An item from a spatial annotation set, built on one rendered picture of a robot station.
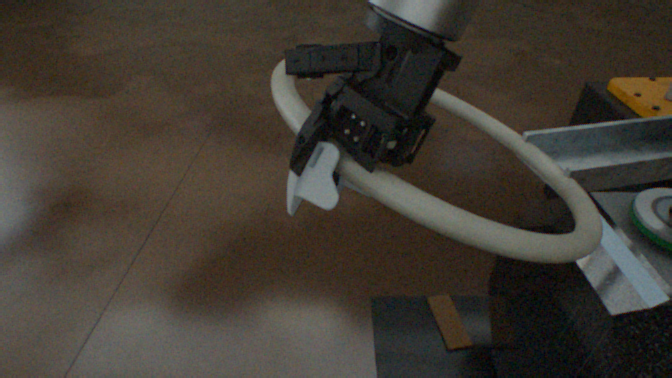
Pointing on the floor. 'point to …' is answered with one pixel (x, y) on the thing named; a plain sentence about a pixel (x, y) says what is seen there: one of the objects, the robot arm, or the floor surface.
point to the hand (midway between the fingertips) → (310, 195)
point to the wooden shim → (449, 322)
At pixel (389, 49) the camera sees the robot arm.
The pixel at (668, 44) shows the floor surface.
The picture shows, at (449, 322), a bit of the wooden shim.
